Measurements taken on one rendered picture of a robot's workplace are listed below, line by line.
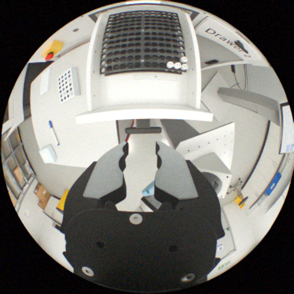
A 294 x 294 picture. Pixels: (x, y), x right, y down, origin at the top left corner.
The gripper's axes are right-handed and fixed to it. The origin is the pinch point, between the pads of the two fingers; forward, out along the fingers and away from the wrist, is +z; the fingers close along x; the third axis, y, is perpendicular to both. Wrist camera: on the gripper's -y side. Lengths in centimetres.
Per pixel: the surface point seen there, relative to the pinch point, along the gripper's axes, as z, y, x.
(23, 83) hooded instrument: 19, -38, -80
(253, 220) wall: -45, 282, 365
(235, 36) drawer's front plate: 8.6, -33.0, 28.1
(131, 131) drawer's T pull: 8.9, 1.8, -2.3
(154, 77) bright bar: 15.2, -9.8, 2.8
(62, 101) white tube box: 20.3, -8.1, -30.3
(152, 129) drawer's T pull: 8.9, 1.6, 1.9
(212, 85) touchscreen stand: 97, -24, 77
